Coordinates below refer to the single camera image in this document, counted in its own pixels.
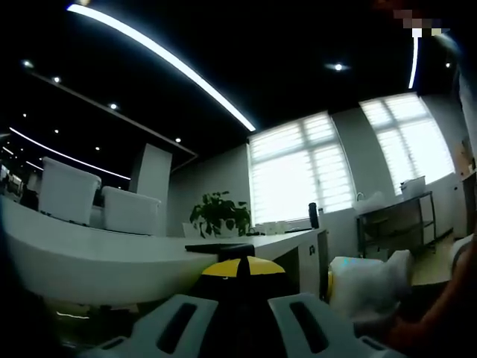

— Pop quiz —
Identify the person's light shirt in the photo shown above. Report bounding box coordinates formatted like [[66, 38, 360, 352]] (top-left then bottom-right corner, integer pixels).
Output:
[[457, 70, 477, 150]]

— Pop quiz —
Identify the white desk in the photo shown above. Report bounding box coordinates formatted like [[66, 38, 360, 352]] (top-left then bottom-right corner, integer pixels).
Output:
[[0, 195, 329, 305]]

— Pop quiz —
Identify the clear plastic box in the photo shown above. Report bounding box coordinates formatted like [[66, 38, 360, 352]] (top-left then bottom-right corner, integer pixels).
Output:
[[400, 177, 426, 197]]

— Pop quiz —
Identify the window with white blinds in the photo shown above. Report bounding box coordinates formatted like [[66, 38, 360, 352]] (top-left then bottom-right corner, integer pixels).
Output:
[[359, 92, 456, 195], [247, 110, 355, 224]]

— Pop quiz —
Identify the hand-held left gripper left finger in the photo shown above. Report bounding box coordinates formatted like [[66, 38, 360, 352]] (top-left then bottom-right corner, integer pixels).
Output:
[[80, 257, 244, 358]]

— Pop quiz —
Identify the white storage bin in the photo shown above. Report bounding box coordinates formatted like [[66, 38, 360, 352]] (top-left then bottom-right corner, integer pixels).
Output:
[[101, 186, 162, 236], [39, 156, 102, 227]]

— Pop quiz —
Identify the metal shelf rack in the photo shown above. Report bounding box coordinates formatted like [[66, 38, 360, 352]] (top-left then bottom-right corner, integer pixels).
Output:
[[356, 190, 437, 258]]

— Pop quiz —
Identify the potted green plant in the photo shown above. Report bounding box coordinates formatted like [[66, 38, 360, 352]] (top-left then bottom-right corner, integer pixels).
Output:
[[189, 191, 253, 239]]

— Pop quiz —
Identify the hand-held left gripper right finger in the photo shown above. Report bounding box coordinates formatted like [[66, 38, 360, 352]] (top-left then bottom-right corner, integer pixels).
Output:
[[244, 255, 406, 358]]

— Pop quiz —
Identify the white plastic bag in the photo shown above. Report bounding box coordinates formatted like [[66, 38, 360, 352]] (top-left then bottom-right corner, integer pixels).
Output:
[[353, 192, 387, 212]]

